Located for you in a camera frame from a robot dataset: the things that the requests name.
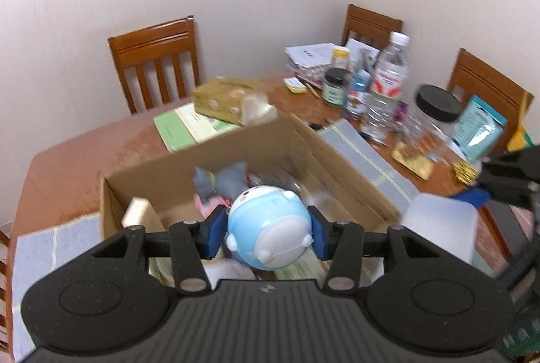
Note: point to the gold foil blister pack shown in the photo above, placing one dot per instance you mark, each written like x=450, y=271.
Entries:
x=411, y=158

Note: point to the green tissue pack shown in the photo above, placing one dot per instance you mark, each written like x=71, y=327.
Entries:
x=304, y=269

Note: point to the blue checked table cloth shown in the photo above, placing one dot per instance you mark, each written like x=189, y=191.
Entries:
x=67, y=208

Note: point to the yellow sticky note pad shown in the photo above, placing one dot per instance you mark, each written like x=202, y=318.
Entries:
x=294, y=85

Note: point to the brown cardboard box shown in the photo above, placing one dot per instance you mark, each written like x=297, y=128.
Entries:
x=284, y=146

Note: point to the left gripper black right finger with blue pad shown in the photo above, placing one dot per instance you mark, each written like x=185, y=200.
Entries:
x=345, y=244

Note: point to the pink knitted sock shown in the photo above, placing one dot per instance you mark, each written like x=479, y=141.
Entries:
x=206, y=207

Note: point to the wooden chair right side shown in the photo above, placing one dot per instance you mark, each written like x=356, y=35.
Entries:
x=473, y=77

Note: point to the wooden chair left side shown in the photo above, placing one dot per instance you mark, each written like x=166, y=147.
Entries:
x=5, y=242

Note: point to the clear water bottle red label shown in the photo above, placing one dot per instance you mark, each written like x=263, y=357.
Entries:
x=388, y=80

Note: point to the white paper stack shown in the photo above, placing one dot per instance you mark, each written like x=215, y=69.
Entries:
x=317, y=55

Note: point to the translucent bottle green label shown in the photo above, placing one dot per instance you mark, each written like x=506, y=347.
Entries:
x=450, y=224

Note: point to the wooden chair behind table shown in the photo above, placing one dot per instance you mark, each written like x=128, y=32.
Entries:
x=151, y=45

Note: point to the light blue round toy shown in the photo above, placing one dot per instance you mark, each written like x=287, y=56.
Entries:
x=269, y=228

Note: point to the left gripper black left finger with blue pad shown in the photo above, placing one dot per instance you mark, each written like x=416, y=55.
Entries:
x=187, y=244

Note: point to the dark jar green label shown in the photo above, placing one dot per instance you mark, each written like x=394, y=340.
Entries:
x=334, y=86

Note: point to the yellow tissue box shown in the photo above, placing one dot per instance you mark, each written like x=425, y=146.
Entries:
x=238, y=101

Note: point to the wooden chair far right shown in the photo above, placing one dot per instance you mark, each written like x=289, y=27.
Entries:
x=369, y=27

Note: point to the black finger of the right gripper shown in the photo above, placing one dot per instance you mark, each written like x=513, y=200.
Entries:
x=512, y=177

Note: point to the cream cardboard box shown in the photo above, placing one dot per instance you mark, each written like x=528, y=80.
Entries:
x=141, y=213

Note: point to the teal foil pouch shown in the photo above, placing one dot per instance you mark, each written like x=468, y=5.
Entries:
x=478, y=129

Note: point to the large jar black lid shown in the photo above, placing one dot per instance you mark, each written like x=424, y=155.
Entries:
x=429, y=122

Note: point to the green white booklet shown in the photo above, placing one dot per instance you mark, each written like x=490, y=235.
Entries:
x=183, y=127

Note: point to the yellow lid bottle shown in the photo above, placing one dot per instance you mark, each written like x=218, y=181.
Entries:
x=340, y=58

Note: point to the small blue red bottle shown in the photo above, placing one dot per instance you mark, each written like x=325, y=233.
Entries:
x=359, y=85

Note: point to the white blue sock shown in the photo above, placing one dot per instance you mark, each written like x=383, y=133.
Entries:
x=227, y=269

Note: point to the gold ornament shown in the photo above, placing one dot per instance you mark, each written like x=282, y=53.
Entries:
x=465, y=174

